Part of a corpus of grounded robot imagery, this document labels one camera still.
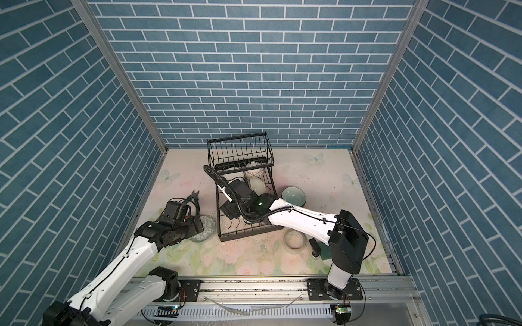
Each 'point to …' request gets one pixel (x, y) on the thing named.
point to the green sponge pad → (325, 250)
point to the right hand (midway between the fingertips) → (228, 196)
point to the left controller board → (166, 312)
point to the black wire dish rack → (241, 164)
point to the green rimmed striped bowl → (209, 228)
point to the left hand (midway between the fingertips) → (195, 227)
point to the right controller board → (340, 308)
